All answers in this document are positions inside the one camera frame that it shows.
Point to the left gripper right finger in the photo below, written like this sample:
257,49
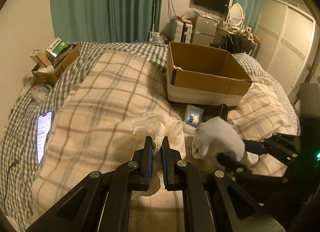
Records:
212,201

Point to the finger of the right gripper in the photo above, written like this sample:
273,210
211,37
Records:
254,147
230,164

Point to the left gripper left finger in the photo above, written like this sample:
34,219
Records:
101,201

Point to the small plastic packet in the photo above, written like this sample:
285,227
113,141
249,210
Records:
193,115

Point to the cream lace garment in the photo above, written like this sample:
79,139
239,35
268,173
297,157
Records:
157,126

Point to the cream plaid blanket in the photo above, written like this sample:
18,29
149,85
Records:
93,128

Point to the smartphone with lit screen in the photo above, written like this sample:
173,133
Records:
44,124

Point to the large open cardboard box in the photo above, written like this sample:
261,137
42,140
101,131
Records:
197,74

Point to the black jacket on chair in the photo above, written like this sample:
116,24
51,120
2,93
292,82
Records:
235,44

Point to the white slatted wardrobe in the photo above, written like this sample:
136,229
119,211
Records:
287,34

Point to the grey mini fridge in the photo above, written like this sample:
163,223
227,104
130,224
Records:
204,30

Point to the white oval vanity mirror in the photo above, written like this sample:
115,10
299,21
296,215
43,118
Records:
236,14

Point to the white suitcase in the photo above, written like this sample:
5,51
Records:
181,31

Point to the clear water jug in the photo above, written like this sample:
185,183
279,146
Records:
156,38

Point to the small cardboard box of items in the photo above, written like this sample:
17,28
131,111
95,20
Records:
49,70

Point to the green white carton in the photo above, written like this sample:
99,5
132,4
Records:
56,48

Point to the large teal curtain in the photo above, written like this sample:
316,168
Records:
105,21

